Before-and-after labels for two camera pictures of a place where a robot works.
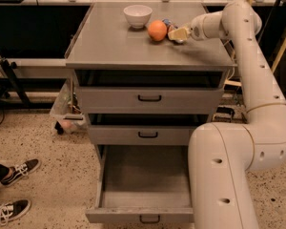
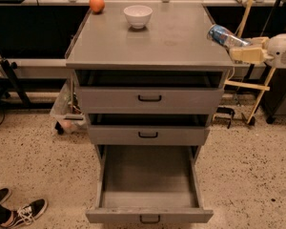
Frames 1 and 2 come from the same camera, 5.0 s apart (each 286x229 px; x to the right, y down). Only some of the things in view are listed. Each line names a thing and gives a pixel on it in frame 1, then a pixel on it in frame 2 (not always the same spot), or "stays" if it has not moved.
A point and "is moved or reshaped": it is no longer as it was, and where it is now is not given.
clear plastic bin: [67, 114] stays
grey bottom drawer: [142, 184] stays
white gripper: [196, 29] to [280, 51]
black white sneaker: [20, 171] to [1, 195]
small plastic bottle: [170, 27] is moved or reshaped
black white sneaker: [8, 211] to [27, 214]
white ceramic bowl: [137, 15] stays
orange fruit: [156, 30] to [96, 3]
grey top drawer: [149, 92] stays
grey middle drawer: [143, 129] stays
